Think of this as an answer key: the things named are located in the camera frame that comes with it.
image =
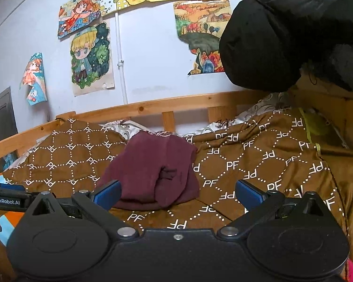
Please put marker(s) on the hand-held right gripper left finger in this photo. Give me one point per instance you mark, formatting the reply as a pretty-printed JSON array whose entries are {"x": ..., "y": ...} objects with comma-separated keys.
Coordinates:
[{"x": 108, "y": 194}]

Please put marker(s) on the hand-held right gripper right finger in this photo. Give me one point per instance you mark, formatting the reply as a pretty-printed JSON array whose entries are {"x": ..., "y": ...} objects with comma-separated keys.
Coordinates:
[{"x": 248, "y": 195}]

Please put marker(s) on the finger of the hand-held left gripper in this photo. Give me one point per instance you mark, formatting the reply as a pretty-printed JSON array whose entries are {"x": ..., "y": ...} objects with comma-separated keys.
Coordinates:
[{"x": 8, "y": 186}]

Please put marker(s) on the maroon small garment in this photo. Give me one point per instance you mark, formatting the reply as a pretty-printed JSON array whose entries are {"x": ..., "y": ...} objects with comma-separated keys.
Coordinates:
[{"x": 150, "y": 164}]

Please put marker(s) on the orange and blue mat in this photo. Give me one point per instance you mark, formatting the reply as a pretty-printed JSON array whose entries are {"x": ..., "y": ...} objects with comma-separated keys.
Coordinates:
[{"x": 13, "y": 218}]

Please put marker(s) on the brown printed blanket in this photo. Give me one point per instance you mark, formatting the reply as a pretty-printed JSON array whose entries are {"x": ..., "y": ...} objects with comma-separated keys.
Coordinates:
[{"x": 253, "y": 158}]

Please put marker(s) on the white patterned bedding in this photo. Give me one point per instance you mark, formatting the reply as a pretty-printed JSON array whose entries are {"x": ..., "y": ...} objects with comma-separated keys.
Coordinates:
[{"x": 120, "y": 127}]

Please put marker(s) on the small orange-haired figure drawing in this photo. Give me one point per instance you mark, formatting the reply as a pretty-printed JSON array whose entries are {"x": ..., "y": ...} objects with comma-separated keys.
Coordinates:
[{"x": 33, "y": 76}]

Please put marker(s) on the black padded jacket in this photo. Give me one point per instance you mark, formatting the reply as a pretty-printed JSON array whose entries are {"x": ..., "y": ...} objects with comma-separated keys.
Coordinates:
[{"x": 282, "y": 35}]

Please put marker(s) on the flying orange-haired figure poster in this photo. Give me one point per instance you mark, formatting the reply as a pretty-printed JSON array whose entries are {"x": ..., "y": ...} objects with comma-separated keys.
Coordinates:
[{"x": 78, "y": 13}]

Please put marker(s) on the blue picture behind bed frame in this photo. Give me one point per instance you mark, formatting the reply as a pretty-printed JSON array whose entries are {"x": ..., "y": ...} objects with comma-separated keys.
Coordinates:
[{"x": 6, "y": 162}]

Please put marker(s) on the grey wall panel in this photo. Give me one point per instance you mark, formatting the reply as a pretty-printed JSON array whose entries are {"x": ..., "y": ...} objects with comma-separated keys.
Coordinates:
[{"x": 1, "y": 117}]

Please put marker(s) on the wooden bed frame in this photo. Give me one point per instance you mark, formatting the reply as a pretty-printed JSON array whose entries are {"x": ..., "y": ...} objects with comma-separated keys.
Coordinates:
[{"x": 164, "y": 104}]

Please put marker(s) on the white wall pipe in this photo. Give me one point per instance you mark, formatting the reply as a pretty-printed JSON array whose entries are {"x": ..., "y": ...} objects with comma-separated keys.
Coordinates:
[{"x": 121, "y": 64}]

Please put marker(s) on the blonde figure wall poster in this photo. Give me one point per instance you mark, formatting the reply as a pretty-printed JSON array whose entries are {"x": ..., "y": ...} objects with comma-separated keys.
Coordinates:
[{"x": 89, "y": 61}]

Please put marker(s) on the landscape drawing wall poster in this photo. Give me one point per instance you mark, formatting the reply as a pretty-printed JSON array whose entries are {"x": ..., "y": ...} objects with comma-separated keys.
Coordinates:
[{"x": 200, "y": 32}]

